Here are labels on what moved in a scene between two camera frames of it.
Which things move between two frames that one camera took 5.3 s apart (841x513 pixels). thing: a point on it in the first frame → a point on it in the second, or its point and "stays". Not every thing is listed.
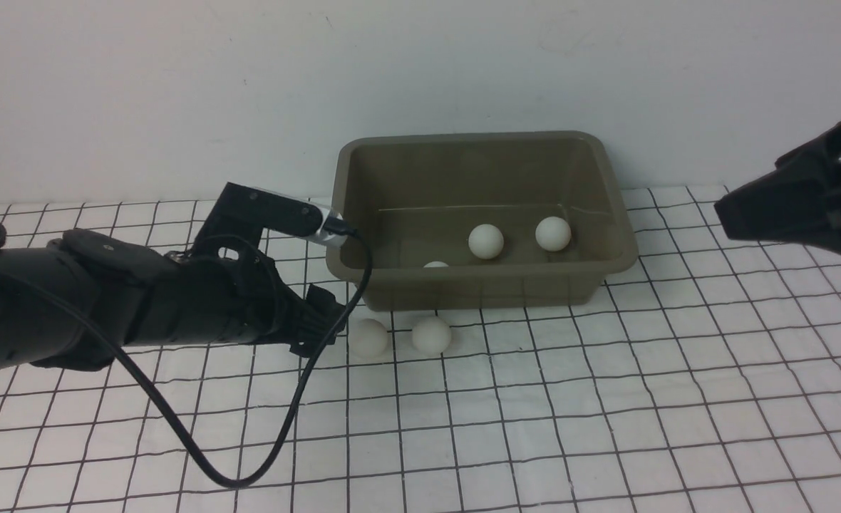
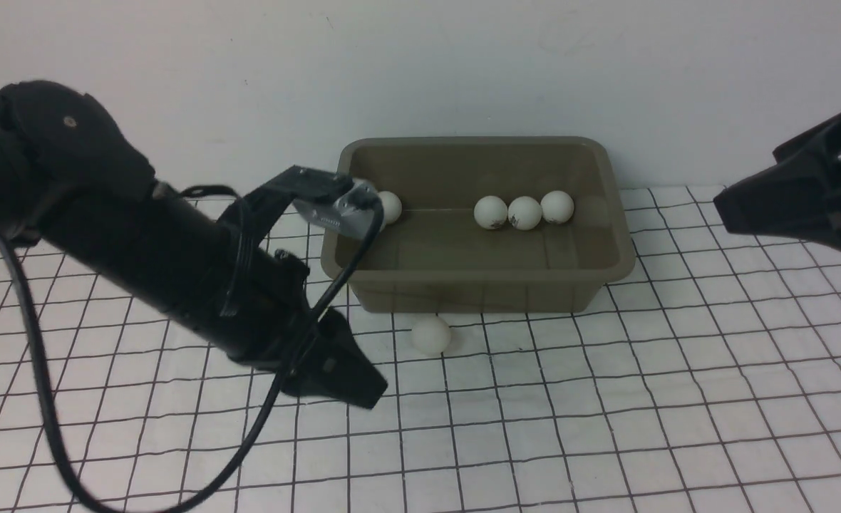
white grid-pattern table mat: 728,370 stays
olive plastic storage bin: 480,221 stays
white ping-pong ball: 368,338 → 393,206
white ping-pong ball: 553,234 → 556,206
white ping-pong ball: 431,335 stays
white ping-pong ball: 486,241 → 490,211
